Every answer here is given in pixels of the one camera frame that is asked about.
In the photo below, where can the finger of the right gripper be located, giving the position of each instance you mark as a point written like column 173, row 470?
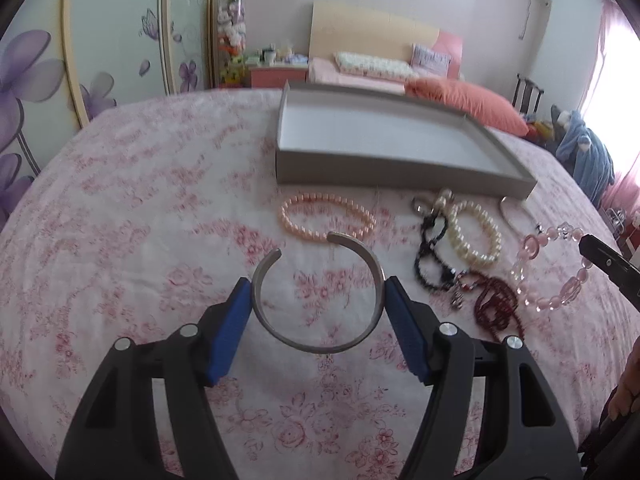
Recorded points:
column 619, row 271

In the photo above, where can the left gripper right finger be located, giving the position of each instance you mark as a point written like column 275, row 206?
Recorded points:
column 490, row 413

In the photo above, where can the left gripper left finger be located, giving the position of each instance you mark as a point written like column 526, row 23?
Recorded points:
column 141, row 389

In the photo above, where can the thin silver bangle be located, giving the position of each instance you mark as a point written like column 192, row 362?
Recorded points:
column 517, row 216

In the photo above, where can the wide silver cuff bangle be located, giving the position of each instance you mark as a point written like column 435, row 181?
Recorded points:
column 321, row 308

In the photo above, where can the right hand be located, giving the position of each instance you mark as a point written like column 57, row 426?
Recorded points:
column 625, row 399

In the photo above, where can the blue plush garment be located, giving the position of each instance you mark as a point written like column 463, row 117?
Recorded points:
column 593, row 168

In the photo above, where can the dark wooden chair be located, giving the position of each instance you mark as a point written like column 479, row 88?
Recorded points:
column 526, row 96

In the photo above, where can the pink floral bedsheet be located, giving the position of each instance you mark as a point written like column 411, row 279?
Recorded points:
column 152, row 213

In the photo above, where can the orange pillow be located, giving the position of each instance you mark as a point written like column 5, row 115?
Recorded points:
column 487, row 107

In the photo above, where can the purple patterned pillow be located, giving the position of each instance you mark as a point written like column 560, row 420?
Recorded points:
column 424, row 59

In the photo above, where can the grey cardboard tray box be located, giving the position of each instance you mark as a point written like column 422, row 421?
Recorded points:
column 344, row 136

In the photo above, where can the floral white pillow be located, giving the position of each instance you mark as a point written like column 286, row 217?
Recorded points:
column 363, row 65

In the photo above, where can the beige pink headboard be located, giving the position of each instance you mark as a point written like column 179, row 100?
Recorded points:
column 337, row 27

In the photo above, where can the plush toy display tube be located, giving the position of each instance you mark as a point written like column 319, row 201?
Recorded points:
column 231, row 43

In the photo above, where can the pink nightstand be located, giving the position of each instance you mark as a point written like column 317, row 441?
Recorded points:
column 276, row 76

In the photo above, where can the floral sliding wardrobe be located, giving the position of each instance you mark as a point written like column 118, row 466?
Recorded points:
column 64, row 62

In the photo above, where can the white mug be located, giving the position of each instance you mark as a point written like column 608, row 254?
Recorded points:
column 268, row 56

